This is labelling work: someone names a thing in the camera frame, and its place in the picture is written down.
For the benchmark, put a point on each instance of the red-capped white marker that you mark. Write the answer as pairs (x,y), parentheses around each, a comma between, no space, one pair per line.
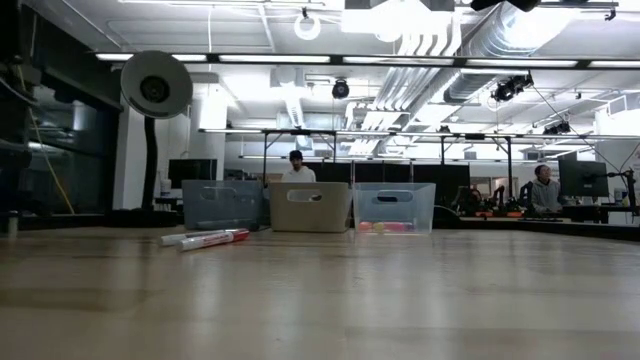
(210,241)

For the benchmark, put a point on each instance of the person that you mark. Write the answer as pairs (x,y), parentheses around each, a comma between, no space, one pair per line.
(545,192)
(298,172)

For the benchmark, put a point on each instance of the opaque light grey bin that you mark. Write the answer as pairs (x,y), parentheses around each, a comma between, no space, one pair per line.
(310,217)

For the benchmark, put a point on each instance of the clear plastic bin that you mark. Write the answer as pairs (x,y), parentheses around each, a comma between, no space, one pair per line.
(400,207)

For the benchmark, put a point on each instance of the smoky dark translucent bin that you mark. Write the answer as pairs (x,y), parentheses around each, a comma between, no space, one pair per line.
(225,210)

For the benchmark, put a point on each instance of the black computer monitor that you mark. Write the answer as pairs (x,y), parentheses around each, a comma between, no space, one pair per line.
(582,177)
(192,172)

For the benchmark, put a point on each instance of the long LED light bar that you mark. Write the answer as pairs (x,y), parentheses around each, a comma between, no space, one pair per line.
(275,59)

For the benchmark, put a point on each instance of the black desk lamp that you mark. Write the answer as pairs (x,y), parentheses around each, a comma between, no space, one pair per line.
(170,70)

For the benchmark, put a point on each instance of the black ceiling-mounted device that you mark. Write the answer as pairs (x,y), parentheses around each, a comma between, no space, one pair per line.
(510,89)
(557,128)

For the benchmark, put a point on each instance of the silver can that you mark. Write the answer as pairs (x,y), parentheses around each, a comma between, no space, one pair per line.
(12,225)

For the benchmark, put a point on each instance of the black background rig frame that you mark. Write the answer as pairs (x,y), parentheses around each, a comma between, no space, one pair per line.
(300,132)

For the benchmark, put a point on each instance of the round black hanging camera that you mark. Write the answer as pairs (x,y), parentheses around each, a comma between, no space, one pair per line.
(340,89)

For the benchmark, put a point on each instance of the silver ventilation duct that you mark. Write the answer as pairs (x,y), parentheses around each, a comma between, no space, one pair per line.
(492,35)

